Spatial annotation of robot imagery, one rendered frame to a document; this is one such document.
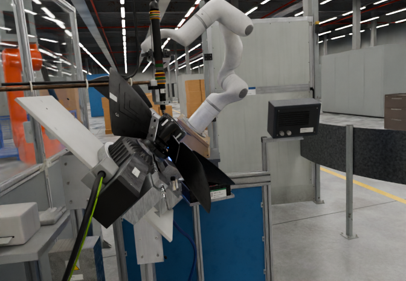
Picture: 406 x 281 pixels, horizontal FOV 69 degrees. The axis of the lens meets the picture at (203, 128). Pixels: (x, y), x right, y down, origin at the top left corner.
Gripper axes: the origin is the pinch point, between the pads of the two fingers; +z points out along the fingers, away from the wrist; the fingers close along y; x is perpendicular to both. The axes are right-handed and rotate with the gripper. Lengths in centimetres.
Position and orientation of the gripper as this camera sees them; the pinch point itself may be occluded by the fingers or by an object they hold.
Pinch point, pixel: (157, 52)
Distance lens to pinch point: 124.4
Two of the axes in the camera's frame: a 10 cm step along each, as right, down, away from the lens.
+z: 0.9, 1.3, -9.9
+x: -0.7, -9.9, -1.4
